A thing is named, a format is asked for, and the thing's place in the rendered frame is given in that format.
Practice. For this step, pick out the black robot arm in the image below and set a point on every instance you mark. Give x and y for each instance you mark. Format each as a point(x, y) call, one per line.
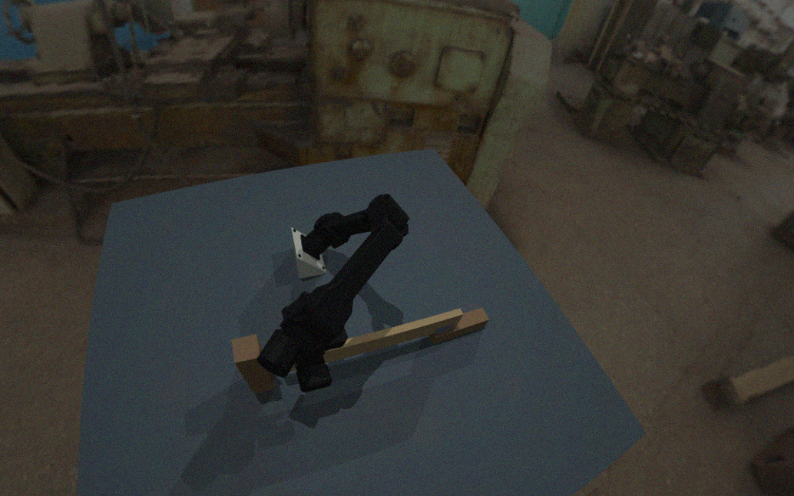
point(324, 312)

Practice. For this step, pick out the long wooden rail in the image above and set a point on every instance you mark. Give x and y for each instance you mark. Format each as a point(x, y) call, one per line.
point(393, 336)

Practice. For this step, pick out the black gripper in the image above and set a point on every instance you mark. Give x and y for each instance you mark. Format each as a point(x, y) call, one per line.
point(312, 372)

